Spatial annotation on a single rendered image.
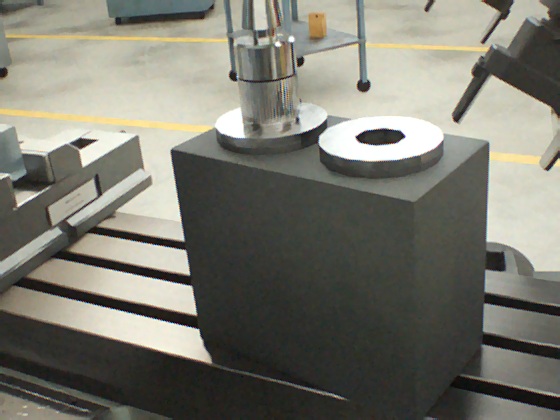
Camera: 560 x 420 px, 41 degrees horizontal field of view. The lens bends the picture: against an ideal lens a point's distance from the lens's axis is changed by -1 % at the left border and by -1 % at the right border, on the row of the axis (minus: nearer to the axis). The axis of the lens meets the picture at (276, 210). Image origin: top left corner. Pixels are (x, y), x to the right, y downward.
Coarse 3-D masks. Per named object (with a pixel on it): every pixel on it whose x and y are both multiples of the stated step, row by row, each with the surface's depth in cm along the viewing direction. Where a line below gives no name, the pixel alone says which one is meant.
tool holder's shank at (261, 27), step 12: (252, 0) 55; (264, 0) 55; (276, 0) 56; (252, 12) 55; (264, 12) 55; (276, 12) 56; (252, 24) 56; (264, 24) 55; (276, 24) 56; (252, 36) 56; (264, 36) 56; (276, 36) 57
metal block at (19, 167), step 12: (0, 132) 82; (12, 132) 84; (0, 144) 82; (12, 144) 84; (0, 156) 83; (12, 156) 84; (0, 168) 83; (12, 168) 84; (24, 168) 86; (12, 180) 85
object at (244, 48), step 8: (280, 32) 59; (240, 40) 57; (248, 40) 57; (272, 40) 56; (280, 40) 56; (288, 40) 56; (240, 48) 56; (248, 48) 56; (256, 48) 55; (264, 48) 55; (272, 48) 55; (280, 48) 56; (288, 48) 56; (240, 56) 56; (248, 56) 56; (256, 56) 56; (264, 56) 56; (272, 56) 56
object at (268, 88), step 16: (240, 64) 57; (256, 64) 56; (272, 64) 56; (288, 64) 57; (240, 80) 58; (256, 80) 57; (272, 80) 57; (288, 80) 57; (240, 96) 59; (256, 96) 57; (272, 96) 57; (288, 96) 58; (256, 112) 58; (272, 112) 57; (288, 112) 58
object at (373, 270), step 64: (256, 128) 58; (320, 128) 58; (384, 128) 56; (192, 192) 60; (256, 192) 56; (320, 192) 52; (384, 192) 49; (448, 192) 51; (192, 256) 64; (256, 256) 59; (320, 256) 54; (384, 256) 51; (448, 256) 53; (256, 320) 62; (320, 320) 57; (384, 320) 53; (448, 320) 56; (320, 384) 60; (384, 384) 56; (448, 384) 59
